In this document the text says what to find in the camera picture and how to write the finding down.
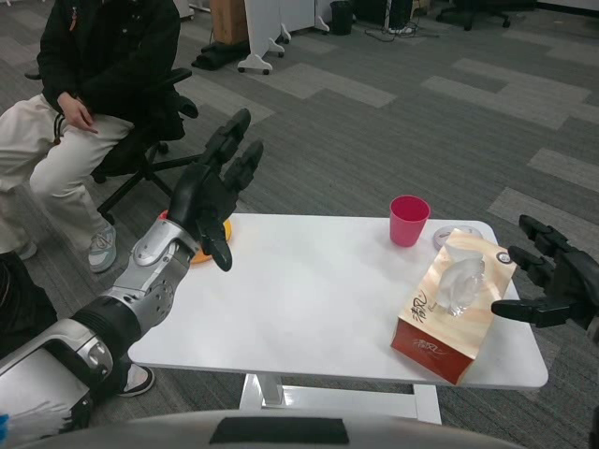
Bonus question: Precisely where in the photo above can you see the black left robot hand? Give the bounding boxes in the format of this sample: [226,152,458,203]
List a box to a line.
[166,108,265,273]

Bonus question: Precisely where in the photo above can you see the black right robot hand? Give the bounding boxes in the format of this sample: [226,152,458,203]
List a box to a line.
[490,213,599,331]

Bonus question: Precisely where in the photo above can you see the orange and beige tissue box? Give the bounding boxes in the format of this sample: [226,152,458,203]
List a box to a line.
[389,227,519,386]

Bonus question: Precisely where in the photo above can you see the brown cardboard box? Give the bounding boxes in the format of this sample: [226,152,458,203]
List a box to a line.
[209,0,249,47]

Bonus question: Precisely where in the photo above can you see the orange plate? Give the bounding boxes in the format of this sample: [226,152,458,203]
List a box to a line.
[189,218,235,266]

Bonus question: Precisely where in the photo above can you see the black office chair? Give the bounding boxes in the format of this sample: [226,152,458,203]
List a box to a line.
[25,67,200,225]

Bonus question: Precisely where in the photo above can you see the black bag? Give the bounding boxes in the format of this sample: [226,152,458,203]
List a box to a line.
[190,40,249,72]

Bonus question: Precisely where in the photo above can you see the white computer mouse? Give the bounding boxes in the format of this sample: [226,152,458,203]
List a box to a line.
[431,224,484,250]

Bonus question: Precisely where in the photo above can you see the pink plastic cup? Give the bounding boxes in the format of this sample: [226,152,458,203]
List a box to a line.
[388,195,431,248]

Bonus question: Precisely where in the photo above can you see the seated person black jacket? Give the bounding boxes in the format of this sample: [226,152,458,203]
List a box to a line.
[0,0,182,275]

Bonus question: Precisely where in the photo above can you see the white partition panel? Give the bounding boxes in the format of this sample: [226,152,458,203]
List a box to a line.
[237,0,287,76]
[280,0,331,35]

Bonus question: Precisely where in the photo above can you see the person with black-white shoe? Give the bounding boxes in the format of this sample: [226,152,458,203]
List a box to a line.
[0,252,155,398]

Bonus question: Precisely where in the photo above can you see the black waste bin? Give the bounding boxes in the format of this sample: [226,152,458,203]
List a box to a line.
[329,0,355,36]

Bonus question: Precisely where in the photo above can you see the silver robot chest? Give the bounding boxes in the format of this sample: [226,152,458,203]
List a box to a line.
[0,409,450,449]

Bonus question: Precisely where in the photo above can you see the standing person white shoes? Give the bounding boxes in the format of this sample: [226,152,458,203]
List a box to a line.
[384,0,416,35]

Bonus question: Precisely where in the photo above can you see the white table frame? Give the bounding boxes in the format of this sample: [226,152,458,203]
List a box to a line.
[238,372,444,426]

